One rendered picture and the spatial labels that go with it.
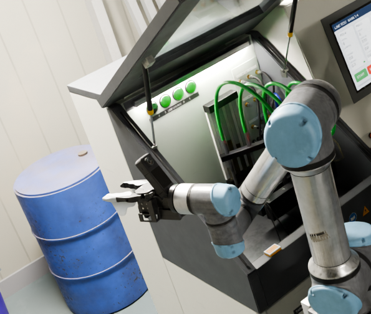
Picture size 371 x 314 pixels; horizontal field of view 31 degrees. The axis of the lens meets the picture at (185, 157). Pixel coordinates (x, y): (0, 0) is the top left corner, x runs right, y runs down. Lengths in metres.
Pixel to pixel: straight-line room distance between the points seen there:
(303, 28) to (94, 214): 1.58
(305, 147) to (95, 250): 2.44
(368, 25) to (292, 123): 1.50
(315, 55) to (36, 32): 2.03
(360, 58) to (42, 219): 1.82
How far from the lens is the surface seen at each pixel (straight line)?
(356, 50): 2.74
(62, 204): 3.52
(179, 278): 2.66
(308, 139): 1.33
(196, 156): 2.60
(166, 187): 1.66
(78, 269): 3.73
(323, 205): 1.45
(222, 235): 1.63
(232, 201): 1.58
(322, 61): 2.62
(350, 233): 1.68
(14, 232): 4.34
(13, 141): 4.19
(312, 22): 2.62
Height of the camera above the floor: 2.22
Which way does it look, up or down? 25 degrees down
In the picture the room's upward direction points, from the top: 18 degrees counter-clockwise
